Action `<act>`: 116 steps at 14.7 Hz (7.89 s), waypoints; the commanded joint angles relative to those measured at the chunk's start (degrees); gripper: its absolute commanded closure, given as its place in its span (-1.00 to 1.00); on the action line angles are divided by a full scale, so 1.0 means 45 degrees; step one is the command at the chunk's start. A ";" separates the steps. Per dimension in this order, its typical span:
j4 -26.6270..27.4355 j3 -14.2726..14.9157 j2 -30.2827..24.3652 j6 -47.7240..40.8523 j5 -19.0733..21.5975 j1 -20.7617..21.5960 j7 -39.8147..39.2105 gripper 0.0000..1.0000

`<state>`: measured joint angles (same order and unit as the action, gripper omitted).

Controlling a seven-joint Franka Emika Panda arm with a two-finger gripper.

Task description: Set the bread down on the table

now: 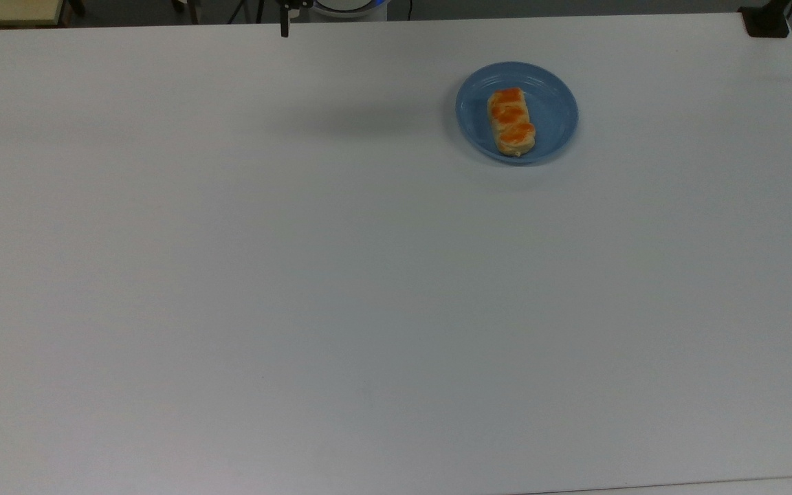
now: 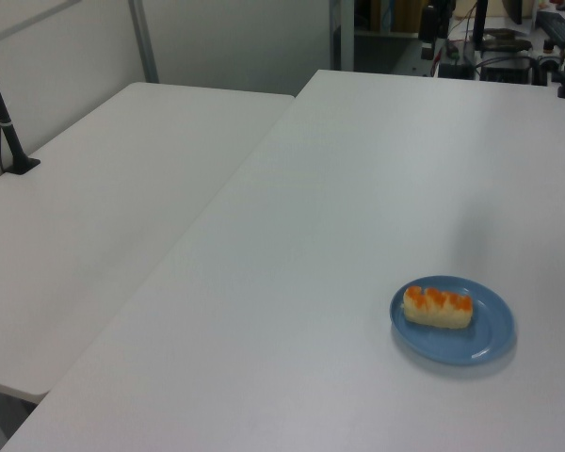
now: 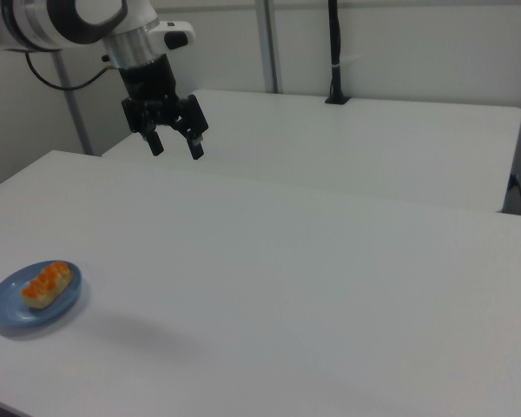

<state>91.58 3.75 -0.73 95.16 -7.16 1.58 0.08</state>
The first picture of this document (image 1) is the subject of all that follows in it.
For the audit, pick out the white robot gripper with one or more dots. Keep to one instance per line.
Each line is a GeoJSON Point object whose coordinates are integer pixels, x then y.
{"type": "Point", "coordinates": [294, 3]}

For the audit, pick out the bread with orange glaze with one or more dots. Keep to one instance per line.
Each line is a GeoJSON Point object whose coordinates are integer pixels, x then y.
{"type": "Point", "coordinates": [511, 122]}

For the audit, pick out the black tripod legs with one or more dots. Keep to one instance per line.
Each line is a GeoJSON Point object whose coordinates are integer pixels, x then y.
{"type": "Point", "coordinates": [245, 10]}

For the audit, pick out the light wooden side table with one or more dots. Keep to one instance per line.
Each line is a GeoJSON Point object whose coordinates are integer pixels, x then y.
{"type": "Point", "coordinates": [4, 10]}

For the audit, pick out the blue round plate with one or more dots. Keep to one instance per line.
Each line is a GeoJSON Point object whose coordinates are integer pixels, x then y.
{"type": "Point", "coordinates": [554, 110]}

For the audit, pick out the black table clamp mount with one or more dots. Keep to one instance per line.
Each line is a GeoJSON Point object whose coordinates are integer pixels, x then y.
{"type": "Point", "coordinates": [766, 22]}

